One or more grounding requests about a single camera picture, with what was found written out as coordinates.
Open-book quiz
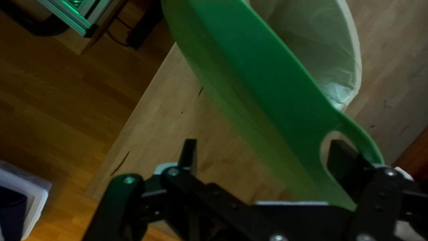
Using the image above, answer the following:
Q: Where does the white storage box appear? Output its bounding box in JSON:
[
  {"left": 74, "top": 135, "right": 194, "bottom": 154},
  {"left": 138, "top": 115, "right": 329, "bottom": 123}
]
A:
[{"left": 0, "top": 160, "right": 54, "bottom": 241}]

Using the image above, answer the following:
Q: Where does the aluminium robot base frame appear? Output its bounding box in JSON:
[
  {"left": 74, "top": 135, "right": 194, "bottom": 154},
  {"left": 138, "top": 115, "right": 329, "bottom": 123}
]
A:
[{"left": 37, "top": 0, "right": 114, "bottom": 38}]

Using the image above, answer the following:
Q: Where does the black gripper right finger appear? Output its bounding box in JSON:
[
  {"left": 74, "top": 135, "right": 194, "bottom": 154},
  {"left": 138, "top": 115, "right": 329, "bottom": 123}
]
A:
[{"left": 327, "top": 138, "right": 428, "bottom": 241}]

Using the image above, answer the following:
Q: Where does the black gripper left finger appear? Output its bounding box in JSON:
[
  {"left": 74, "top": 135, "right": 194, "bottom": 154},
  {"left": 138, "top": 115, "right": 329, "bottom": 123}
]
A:
[{"left": 82, "top": 138, "right": 253, "bottom": 241}]

